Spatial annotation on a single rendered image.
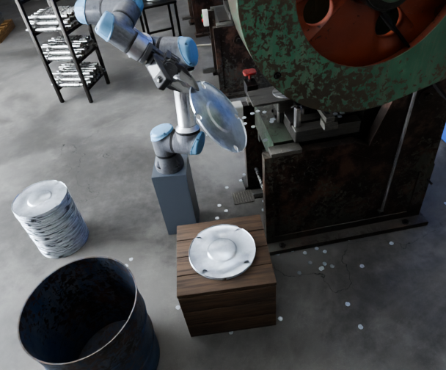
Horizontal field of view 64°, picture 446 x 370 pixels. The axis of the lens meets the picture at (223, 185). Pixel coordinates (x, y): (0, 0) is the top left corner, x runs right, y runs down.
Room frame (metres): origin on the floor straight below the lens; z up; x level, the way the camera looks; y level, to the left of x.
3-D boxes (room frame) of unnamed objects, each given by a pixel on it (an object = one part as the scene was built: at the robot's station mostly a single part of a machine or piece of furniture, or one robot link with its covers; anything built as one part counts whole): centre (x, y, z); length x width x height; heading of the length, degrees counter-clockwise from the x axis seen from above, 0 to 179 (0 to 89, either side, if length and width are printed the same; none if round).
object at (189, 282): (0.97, 0.04, 0.18); 0.40 x 0.38 x 0.35; 91
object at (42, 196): (1.50, 1.00, 0.35); 0.29 x 0.29 x 0.01
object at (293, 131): (1.52, -0.48, 0.67); 0.45 x 0.30 x 0.06; 4
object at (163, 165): (1.50, 0.26, 0.50); 0.15 x 0.15 x 0.10
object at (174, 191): (1.50, 0.26, 0.23); 0.18 x 0.18 x 0.45; 86
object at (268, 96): (1.51, -0.30, 0.72); 0.25 x 0.14 x 0.14; 94
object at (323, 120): (1.35, -0.49, 0.76); 0.17 x 0.06 x 0.10; 4
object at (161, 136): (1.50, 0.26, 0.62); 0.13 x 0.12 x 0.14; 68
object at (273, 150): (1.27, -0.63, 0.45); 0.92 x 0.12 x 0.90; 94
